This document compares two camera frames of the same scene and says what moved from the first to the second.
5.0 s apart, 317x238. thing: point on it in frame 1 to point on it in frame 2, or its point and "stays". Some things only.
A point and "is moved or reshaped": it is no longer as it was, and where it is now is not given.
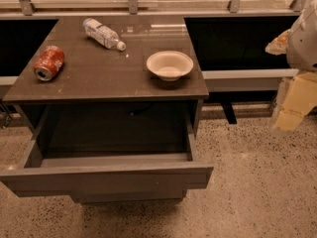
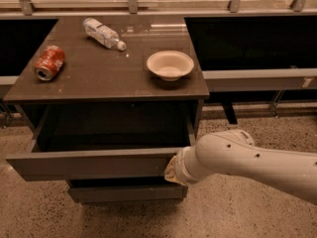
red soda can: x=49 y=62 stays
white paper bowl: x=169 y=65 stays
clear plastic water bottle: x=99 y=33 stays
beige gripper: x=304 y=45 to x=180 y=170
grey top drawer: x=88 y=151 is moved or reshaped
